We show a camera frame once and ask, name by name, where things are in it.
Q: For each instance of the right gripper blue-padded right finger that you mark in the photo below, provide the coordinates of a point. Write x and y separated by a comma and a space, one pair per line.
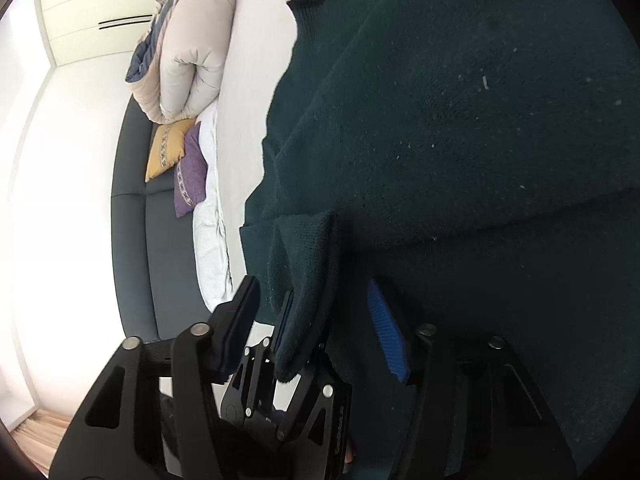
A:
450, 399

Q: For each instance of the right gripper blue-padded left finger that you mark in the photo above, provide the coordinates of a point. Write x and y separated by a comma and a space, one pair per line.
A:
117, 434

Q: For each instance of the dark green knit sweater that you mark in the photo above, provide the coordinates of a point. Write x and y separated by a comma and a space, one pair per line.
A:
478, 162

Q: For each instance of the dark grey padded headboard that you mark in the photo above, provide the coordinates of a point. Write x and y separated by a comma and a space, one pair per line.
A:
152, 249

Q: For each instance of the white pillow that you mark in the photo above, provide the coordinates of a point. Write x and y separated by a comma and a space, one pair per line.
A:
212, 261

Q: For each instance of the purple patterned cushion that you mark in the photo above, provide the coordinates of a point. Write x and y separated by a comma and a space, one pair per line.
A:
190, 175

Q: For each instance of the yellow patterned cushion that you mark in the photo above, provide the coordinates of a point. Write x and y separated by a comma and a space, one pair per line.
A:
167, 147

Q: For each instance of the folded beige duvet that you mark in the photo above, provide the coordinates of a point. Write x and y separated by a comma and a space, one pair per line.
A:
176, 69

